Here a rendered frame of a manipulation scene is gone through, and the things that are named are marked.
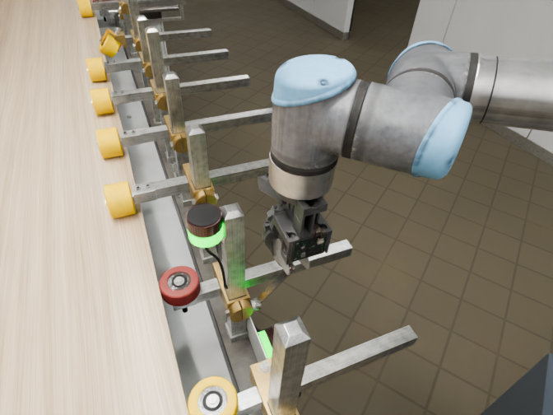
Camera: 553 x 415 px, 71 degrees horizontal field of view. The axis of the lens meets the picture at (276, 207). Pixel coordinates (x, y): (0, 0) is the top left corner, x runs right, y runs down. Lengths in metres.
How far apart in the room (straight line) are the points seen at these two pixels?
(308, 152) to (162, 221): 0.95
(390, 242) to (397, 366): 0.71
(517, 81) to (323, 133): 0.25
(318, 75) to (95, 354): 0.60
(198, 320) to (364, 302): 1.03
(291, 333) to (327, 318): 1.36
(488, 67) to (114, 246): 0.77
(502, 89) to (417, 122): 0.16
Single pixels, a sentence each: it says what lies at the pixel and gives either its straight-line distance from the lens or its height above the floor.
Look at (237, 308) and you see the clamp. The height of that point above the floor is 0.87.
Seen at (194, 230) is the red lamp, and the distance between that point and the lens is 0.64.
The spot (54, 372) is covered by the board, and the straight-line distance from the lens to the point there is 0.79.
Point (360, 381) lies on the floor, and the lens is 1.74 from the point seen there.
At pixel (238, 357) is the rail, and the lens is 0.95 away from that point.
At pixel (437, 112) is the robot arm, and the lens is 0.44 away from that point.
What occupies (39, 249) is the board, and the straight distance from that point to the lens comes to 0.99.
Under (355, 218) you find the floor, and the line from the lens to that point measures 2.30.
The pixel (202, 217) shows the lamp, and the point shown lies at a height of 1.11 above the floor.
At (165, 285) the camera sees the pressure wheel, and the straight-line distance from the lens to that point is 0.82.
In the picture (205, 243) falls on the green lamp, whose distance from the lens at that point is 0.65.
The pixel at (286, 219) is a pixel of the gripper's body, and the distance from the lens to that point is 0.58.
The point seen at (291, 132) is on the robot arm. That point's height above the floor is 1.32.
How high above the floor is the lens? 1.56
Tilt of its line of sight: 43 degrees down
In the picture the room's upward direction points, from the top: 4 degrees clockwise
